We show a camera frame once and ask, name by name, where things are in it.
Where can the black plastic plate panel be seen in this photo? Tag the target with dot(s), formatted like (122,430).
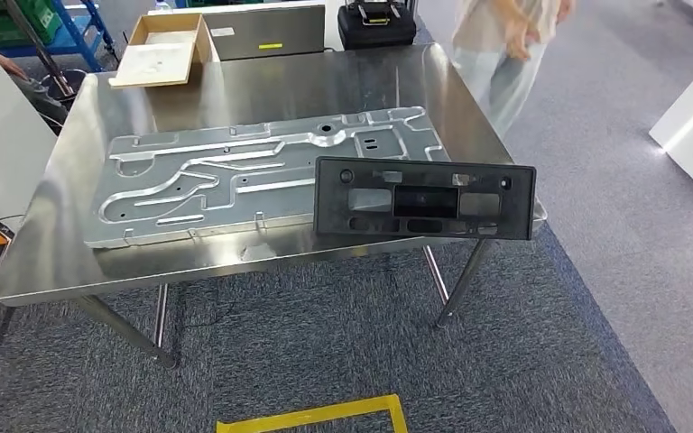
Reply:
(424,224)

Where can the person's forearm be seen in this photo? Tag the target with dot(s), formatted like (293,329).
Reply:
(41,98)

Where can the stainless steel workbench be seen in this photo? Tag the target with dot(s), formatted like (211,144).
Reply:
(275,83)

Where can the stamped grey metal panel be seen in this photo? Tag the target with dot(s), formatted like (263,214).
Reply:
(203,185)

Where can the black carry case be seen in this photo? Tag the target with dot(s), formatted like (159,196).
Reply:
(376,27)

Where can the grey flat case yellow label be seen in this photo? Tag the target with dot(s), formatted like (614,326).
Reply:
(263,30)

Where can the person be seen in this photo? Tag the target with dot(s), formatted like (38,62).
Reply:
(502,78)

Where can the open cardboard box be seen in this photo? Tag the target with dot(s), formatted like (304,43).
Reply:
(203,33)

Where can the person's hand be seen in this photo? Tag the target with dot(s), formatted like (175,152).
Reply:
(6,63)
(520,45)
(564,9)

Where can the pale flat board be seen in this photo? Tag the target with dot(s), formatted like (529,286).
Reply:
(152,66)

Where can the blue metal trolley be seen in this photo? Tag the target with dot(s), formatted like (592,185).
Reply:
(77,36)

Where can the white flat board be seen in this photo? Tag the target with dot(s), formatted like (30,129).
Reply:
(0,131)

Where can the green plastic crate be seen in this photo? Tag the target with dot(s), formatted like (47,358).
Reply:
(0,24)

